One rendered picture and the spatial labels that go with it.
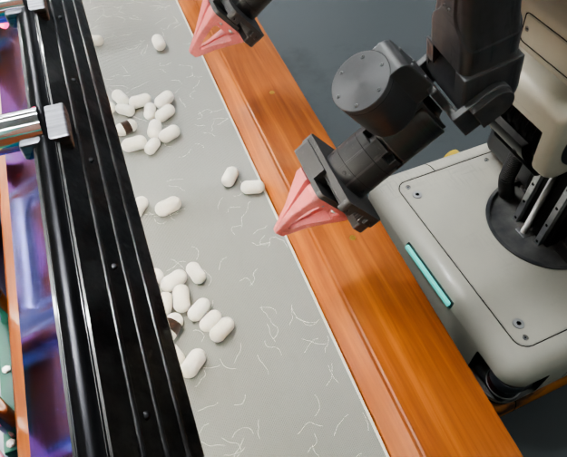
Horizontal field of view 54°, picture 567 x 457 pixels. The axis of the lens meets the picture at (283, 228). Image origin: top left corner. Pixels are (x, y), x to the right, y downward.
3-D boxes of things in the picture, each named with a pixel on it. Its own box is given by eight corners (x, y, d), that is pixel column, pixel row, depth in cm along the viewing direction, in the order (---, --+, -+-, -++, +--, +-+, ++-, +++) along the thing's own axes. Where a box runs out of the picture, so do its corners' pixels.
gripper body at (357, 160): (335, 213, 53) (395, 164, 50) (297, 142, 59) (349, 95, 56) (368, 232, 58) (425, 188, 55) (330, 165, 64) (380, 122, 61)
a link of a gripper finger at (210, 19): (179, 51, 77) (224, 1, 74) (167, 24, 82) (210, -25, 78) (212, 75, 83) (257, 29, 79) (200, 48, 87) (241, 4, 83)
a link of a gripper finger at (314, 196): (265, 241, 58) (332, 184, 54) (244, 191, 62) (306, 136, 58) (303, 257, 63) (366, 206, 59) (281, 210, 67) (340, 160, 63)
